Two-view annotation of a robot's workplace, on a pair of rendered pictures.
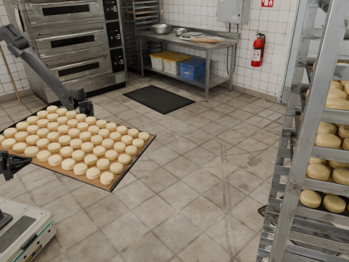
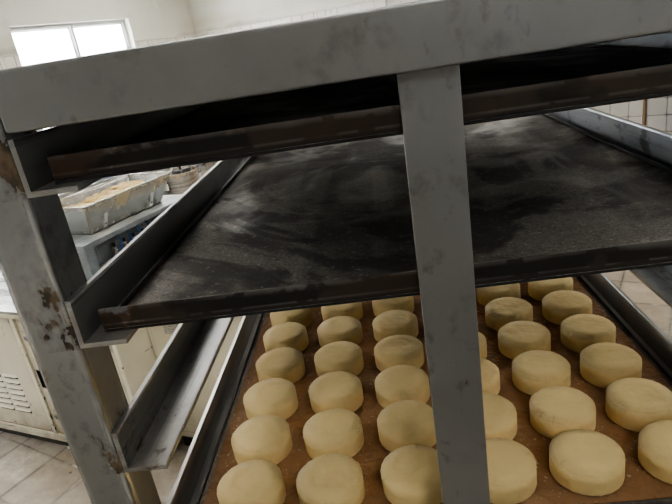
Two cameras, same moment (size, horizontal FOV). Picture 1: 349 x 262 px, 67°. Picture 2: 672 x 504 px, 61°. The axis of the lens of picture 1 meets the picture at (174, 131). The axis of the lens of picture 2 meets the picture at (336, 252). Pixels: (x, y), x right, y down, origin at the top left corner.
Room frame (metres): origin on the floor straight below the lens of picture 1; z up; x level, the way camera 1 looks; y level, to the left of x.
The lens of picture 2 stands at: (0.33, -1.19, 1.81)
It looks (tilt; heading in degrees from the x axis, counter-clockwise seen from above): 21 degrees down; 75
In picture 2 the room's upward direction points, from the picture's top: 9 degrees counter-clockwise
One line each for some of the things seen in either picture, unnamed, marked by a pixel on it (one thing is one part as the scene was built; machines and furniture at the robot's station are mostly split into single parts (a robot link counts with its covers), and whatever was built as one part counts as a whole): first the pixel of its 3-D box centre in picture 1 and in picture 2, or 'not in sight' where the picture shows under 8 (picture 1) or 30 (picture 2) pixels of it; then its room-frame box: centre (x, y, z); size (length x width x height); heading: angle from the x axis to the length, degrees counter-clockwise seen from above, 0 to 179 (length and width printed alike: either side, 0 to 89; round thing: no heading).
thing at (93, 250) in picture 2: not in sight; (126, 251); (0.07, 1.59, 1.01); 0.72 x 0.33 x 0.34; 48
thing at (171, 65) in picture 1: (177, 64); not in sight; (5.03, -0.10, 0.36); 0.47 x 0.38 x 0.26; 131
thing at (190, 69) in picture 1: (193, 68); not in sight; (4.69, -0.39, 0.36); 0.47 x 0.38 x 0.26; 133
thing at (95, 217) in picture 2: not in sight; (112, 203); (0.07, 1.59, 1.25); 0.56 x 0.29 x 0.14; 48
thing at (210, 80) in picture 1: (182, 59); not in sight; (4.92, -0.19, 0.49); 1.90 x 0.72 x 0.98; 41
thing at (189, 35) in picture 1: (192, 36); not in sight; (4.69, -0.36, 0.92); 0.32 x 0.30 x 0.09; 138
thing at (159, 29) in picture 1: (161, 29); not in sight; (5.32, 0.18, 0.95); 0.39 x 0.39 x 0.14
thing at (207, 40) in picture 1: (205, 40); not in sight; (4.34, -0.54, 0.91); 0.56 x 0.06 x 0.06; 70
